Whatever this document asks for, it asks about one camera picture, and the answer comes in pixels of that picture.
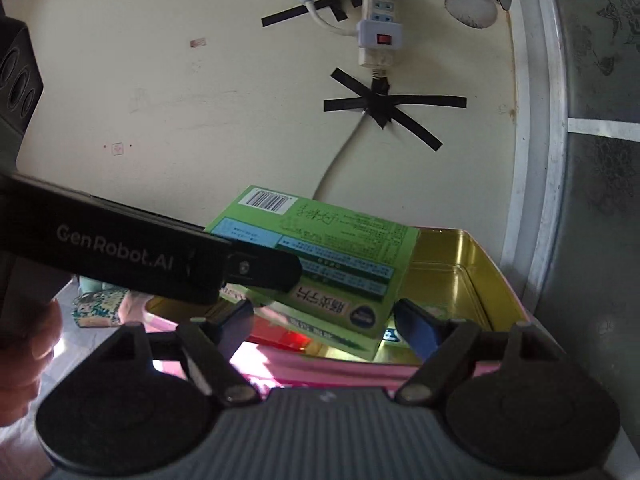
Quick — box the floral patterned box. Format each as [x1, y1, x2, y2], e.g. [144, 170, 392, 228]
[73, 289, 127, 329]

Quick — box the black tape cross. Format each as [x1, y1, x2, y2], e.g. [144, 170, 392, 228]
[324, 67, 467, 152]

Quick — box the pink biscuit tin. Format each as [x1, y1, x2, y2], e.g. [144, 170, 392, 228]
[122, 227, 532, 392]

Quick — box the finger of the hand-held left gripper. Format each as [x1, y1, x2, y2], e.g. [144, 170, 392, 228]
[222, 248, 303, 293]

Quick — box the white window frame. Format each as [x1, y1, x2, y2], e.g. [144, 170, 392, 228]
[502, 0, 640, 321]

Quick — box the red box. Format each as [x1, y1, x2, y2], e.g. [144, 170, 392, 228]
[249, 316, 312, 355]

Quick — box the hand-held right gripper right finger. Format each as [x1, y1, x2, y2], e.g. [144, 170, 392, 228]
[394, 299, 546, 406]

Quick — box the green snack box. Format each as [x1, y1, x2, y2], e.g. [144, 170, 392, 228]
[204, 185, 421, 361]

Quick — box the grey power cable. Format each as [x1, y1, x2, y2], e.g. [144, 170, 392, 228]
[313, 110, 369, 200]

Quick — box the white switch adapter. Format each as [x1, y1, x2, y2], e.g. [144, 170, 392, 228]
[356, 20, 404, 69]

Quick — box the white lamp cable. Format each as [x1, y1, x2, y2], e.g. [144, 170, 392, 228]
[304, 0, 361, 37]

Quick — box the person's left hand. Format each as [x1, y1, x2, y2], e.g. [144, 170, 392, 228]
[0, 300, 63, 428]

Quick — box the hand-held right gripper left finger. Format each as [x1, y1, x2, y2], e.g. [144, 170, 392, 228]
[97, 299, 262, 407]

